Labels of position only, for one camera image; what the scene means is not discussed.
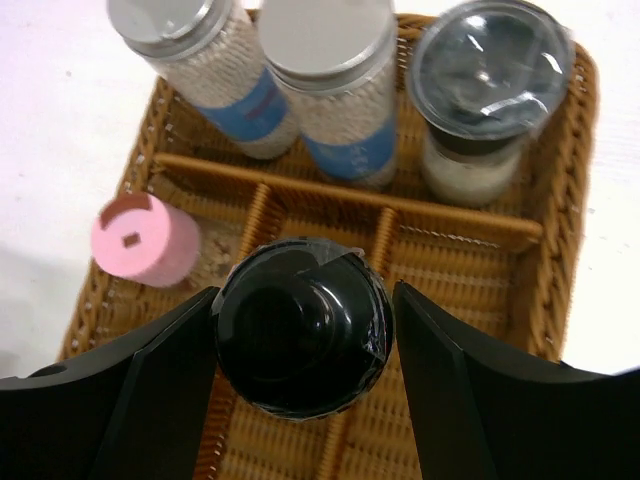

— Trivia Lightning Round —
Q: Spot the black cap spice bottle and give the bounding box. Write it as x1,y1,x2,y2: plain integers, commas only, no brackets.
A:
211,236,395,420

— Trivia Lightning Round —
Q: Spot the grey lid grinder bottle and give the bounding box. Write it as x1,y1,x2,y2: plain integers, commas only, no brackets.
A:
405,1,575,208

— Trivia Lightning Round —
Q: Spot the silver lid blue label jar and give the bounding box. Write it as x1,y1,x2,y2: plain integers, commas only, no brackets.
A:
107,0,298,160

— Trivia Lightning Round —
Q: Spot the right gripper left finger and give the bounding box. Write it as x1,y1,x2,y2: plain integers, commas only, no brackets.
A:
1,287,218,479

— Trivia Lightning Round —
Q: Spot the brown wicker divided tray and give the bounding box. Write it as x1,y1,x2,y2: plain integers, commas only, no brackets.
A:
60,14,598,479

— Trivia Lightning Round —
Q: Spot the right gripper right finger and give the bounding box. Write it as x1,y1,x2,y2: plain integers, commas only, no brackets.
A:
393,281,639,479

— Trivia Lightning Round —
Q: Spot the pink cap spice bottle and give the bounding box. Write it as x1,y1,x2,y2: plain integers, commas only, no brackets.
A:
90,192,202,288

